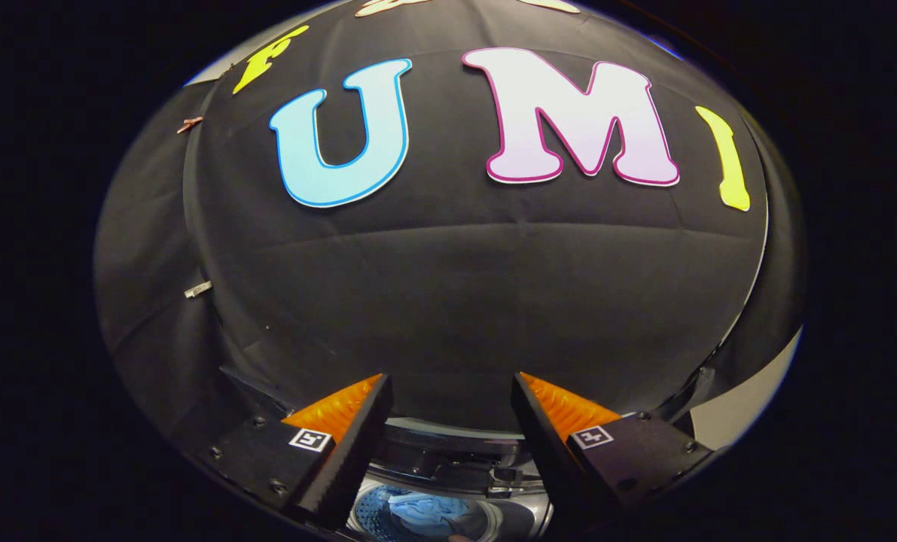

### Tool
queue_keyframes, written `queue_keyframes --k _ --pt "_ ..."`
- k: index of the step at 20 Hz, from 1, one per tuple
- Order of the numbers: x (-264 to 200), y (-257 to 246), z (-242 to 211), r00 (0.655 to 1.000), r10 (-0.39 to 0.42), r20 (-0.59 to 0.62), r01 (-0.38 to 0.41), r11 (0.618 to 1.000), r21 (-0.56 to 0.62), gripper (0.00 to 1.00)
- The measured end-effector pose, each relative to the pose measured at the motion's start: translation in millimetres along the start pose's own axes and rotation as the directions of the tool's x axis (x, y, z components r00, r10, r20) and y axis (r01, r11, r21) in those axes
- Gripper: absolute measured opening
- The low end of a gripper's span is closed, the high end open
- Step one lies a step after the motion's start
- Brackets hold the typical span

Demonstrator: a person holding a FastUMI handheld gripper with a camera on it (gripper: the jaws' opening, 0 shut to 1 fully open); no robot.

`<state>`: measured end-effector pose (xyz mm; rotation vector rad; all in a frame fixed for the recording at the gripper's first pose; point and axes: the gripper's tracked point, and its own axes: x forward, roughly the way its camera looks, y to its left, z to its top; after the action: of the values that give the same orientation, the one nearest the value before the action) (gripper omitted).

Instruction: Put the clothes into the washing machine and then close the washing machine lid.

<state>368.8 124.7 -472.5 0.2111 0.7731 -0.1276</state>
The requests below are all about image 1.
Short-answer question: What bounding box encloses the light blue shirt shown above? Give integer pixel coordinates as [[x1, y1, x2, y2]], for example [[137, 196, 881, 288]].
[[377, 486, 481, 540]]

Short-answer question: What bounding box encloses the dark grey washing machine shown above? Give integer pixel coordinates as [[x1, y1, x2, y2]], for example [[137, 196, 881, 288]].
[[346, 416, 558, 542]]

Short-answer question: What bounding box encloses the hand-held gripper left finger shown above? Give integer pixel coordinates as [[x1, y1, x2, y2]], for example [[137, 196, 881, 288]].
[[192, 373, 395, 531]]

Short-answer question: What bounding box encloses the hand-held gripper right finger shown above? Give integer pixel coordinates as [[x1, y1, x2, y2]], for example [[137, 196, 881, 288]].
[[509, 372, 719, 528]]

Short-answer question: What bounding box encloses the black backdrop cloth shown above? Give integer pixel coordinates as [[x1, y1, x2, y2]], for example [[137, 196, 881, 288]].
[[93, 0, 807, 460]]

